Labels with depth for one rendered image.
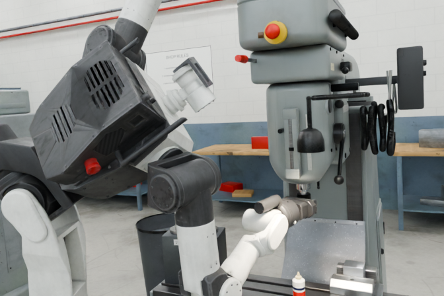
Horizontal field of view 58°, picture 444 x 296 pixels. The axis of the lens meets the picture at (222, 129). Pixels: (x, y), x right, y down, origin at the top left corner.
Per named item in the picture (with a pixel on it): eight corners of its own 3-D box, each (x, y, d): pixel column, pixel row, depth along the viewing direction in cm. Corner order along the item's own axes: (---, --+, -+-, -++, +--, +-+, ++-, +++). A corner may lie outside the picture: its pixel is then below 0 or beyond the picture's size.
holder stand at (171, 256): (221, 287, 145) (217, 234, 144) (164, 283, 151) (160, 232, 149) (228, 272, 157) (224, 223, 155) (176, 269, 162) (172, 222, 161)
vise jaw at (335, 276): (372, 300, 117) (372, 287, 116) (330, 293, 122) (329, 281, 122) (374, 291, 122) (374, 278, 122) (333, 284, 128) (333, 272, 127)
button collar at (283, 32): (286, 42, 104) (285, 19, 104) (264, 45, 107) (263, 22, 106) (288, 43, 106) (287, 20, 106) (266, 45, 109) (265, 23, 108)
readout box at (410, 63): (427, 109, 131) (426, 44, 130) (398, 110, 135) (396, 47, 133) (425, 106, 149) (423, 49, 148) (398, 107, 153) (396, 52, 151)
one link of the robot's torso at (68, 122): (31, 219, 79) (174, 114, 76) (-6, 98, 95) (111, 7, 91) (117, 233, 105) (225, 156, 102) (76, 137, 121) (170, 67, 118)
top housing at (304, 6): (326, 38, 102) (324, -26, 101) (232, 49, 113) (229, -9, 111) (348, 52, 144) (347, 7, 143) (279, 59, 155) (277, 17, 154)
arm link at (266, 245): (291, 226, 114) (269, 263, 105) (264, 221, 119) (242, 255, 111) (285, 209, 111) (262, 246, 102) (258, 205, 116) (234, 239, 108)
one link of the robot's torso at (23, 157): (-48, 151, 98) (6, 110, 96) (-14, 145, 111) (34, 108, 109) (20, 242, 99) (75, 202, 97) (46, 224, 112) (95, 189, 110)
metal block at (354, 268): (363, 287, 123) (363, 268, 123) (343, 284, 126) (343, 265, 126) (365, 279, 128) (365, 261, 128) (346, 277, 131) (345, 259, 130)
